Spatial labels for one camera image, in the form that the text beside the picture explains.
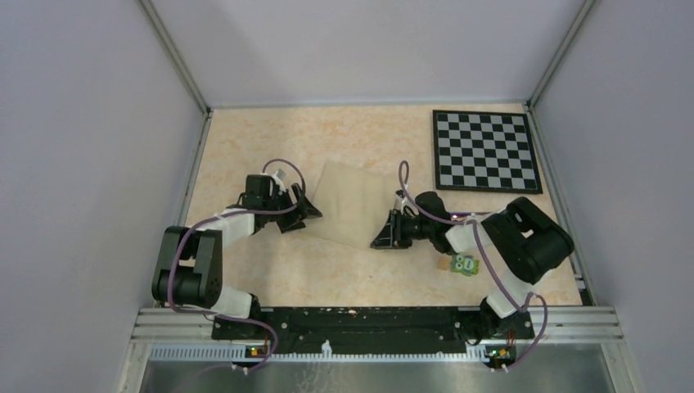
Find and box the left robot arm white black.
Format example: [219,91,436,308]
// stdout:
[151,171,322,339]

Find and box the iridescent purple utensil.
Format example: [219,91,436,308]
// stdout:
[450,211,489,219]

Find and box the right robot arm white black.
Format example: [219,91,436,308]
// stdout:
[370,190,575,337]

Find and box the small cork piece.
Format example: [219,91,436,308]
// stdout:
[436,258,450,271]

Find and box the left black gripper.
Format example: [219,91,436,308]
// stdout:
[264,183,322,234]

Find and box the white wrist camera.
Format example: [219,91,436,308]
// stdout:
[270,169,286,194]
[394,194,408,211]

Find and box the beige cloth napkin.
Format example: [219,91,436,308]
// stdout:
[306,162,400,250]

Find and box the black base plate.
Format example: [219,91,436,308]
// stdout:
[211,306,535,356]

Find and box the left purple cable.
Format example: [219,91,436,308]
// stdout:
[166,158,307,375]

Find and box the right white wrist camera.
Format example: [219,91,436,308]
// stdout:
[394,194,408,211]

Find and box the aluminium frame rail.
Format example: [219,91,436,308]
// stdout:
[131,306,624,364]

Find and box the black white checkerboard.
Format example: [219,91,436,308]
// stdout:
[432,110,543,195]

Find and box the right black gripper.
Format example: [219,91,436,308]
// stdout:
[372,209,435,249]

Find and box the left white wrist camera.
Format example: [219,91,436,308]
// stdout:
[270,169,286,194]

